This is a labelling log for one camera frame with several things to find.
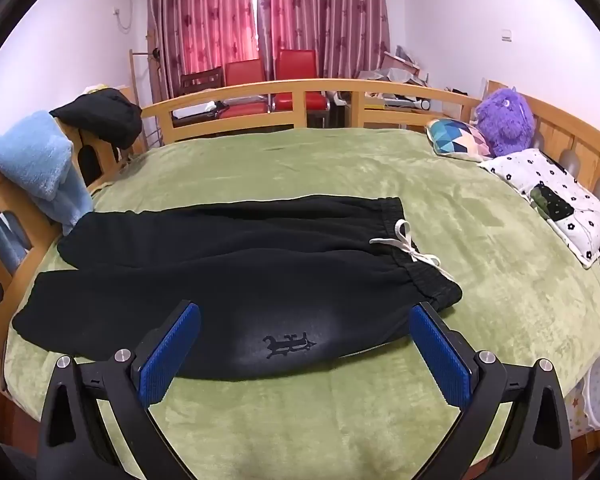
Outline white floral pillow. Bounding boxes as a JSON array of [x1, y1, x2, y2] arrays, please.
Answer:
[[477, 148, 600, 268]]

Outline black garment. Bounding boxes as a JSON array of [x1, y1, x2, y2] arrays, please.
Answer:
[[50, 87, 143, 150]]

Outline red striped curtain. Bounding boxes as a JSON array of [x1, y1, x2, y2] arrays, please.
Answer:
[[257, 0, 392, 81], [147, 0, 259, 86]]

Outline black drawstring sweatpants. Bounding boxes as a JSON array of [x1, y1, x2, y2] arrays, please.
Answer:
[[11, 196, 463, 382]]

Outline wooden bed frame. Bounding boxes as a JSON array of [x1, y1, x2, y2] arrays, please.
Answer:
[[0, 78, 600, 411]]

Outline light blue fleece blanket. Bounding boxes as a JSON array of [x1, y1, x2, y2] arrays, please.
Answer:
[[0, 110, 95, 237]]

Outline green plush blanket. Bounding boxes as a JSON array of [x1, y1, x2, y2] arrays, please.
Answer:
[[2, 127, 600, 480]]

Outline geometric patterned pillow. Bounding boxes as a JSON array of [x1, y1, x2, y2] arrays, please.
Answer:
[[425, 118, 496, 162]]

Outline wooden coat rack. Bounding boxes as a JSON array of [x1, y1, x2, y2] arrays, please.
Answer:
[[129, 35, 165, 107]]

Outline purple plush toy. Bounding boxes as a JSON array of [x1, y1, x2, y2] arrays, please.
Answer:
[[475, 87, 536, 157]]

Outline dark wooden chair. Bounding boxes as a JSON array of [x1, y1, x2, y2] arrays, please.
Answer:
[[180, 67, 226, 100]]

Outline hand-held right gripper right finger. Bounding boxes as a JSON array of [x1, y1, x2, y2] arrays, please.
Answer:
[[409, 301, 573, 480]]

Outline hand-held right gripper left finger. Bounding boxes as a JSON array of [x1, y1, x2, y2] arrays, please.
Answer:
[[36, 300, 203, 480]]

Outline pile of papers and boxes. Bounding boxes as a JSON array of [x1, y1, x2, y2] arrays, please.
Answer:
[[357, 45, 431, 87]]

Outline red chair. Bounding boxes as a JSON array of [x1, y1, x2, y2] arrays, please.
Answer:
[[224, 59, 270, 117], [273, 50, 331, 112]]

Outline white cloth bundle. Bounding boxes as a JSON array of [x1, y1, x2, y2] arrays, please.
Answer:
[[172, 100, 227, 122]]

